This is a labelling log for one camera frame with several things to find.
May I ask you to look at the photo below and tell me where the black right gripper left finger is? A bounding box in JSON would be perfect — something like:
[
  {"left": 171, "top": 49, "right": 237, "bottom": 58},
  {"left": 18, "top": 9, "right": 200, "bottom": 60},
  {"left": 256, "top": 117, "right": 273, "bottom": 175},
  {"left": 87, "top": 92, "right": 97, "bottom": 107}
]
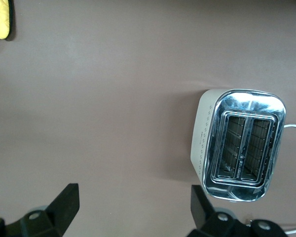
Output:
[{"left": 0, "top": 183, "right": 79, "bottom": 237}]

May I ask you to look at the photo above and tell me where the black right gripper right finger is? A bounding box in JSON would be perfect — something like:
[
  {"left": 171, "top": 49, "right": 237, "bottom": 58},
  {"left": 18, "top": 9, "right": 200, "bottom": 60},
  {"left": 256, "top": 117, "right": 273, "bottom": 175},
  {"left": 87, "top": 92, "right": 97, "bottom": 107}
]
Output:
[{"left": 187, "top": 185, "right": 288, "bottom": 237}]

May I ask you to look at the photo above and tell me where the beige chrome two-slot toaster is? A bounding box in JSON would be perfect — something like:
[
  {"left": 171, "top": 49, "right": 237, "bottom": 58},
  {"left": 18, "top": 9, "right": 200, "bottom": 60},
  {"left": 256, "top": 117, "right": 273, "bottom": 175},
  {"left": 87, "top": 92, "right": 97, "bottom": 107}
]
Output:
[{"left": 191, "top": 88, "right": 287, "bottom": 203}]

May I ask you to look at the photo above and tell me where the yellow quilted oven mitt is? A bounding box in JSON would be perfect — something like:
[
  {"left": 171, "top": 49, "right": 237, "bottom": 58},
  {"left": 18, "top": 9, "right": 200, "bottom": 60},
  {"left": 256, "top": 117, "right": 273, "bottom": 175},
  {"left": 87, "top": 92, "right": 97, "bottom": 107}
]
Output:
[{"left": 0, "top": 0, "right": 15, "bottom": 53}]

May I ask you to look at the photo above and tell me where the white toaster power cord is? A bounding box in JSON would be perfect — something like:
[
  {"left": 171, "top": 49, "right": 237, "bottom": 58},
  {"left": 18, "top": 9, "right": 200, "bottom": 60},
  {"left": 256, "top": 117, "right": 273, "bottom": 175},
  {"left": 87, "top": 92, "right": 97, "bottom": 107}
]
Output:
[{"left": 283, "top": 123, "right": 296, "bottom": 235}]

